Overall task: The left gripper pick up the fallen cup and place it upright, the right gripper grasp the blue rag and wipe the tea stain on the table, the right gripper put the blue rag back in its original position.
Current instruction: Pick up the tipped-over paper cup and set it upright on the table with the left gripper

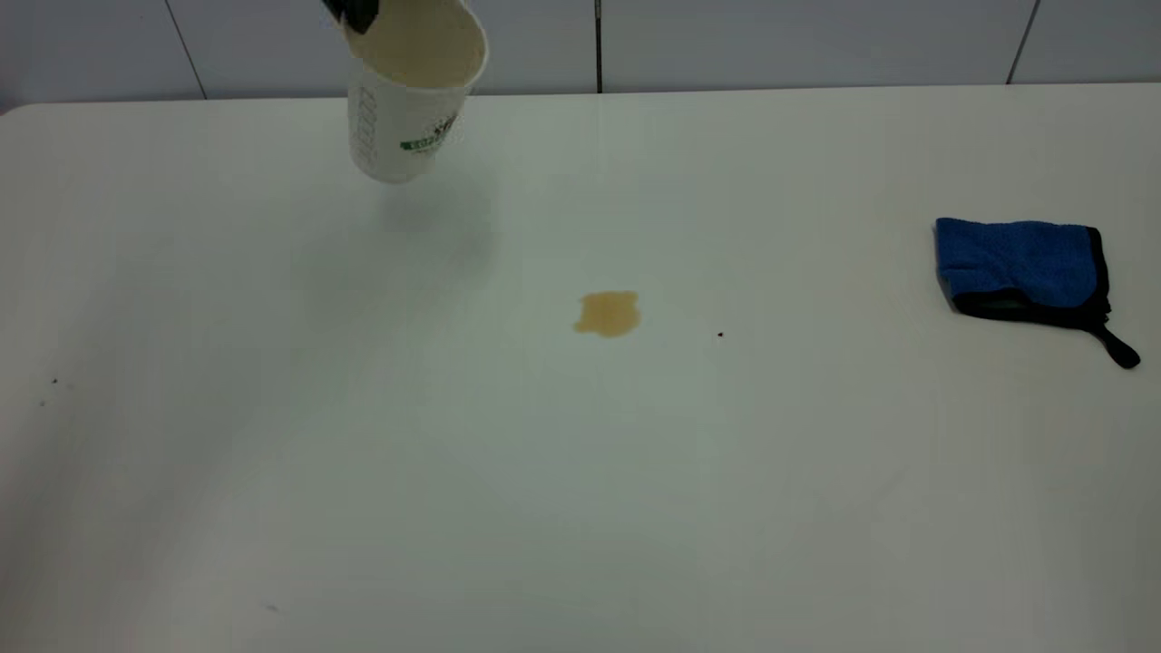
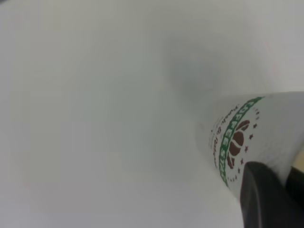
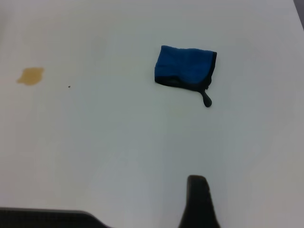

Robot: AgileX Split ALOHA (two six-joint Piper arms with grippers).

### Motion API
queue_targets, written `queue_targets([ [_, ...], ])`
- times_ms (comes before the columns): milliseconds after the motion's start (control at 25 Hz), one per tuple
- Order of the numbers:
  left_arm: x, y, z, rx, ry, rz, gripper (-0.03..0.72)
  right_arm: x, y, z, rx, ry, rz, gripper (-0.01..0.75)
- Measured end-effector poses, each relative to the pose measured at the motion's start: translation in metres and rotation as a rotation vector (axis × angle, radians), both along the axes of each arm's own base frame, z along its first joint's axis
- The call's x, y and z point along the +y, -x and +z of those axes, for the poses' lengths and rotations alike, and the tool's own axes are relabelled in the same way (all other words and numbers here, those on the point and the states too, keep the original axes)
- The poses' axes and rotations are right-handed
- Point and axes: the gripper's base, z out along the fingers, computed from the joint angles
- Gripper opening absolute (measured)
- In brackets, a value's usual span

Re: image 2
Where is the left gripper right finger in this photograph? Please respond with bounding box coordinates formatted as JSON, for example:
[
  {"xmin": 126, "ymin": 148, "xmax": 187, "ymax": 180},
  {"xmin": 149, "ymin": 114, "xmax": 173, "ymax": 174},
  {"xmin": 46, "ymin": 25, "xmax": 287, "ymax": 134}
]
[{"xmin": 285, "ymin": 166, "xmax": 304, "ymax": 211}]

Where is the white paper coffee cup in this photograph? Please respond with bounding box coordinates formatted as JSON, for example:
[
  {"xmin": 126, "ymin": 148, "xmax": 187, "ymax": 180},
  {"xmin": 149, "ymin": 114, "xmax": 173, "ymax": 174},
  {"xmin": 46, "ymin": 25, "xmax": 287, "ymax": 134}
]
[{"xmin": 194, "ymin": 91, "xmax": 304, "ymax": 205}]

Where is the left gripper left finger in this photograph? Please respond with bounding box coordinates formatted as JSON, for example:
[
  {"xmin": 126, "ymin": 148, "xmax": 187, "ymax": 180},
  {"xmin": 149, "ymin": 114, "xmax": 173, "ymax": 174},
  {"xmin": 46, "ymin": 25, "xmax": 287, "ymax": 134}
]
[{"xmin": 239, "ymin": 161, "xmax": 304, "ymax": 228}]

